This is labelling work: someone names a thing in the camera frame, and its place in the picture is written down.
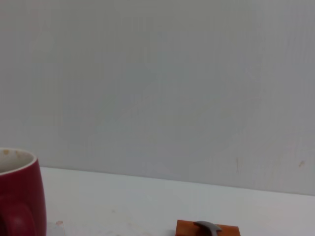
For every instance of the red ceramic cup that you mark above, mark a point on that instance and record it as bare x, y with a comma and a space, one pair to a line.
27, 191

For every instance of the dark orange wooden block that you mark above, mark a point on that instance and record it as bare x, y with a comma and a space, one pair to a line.
187, 228

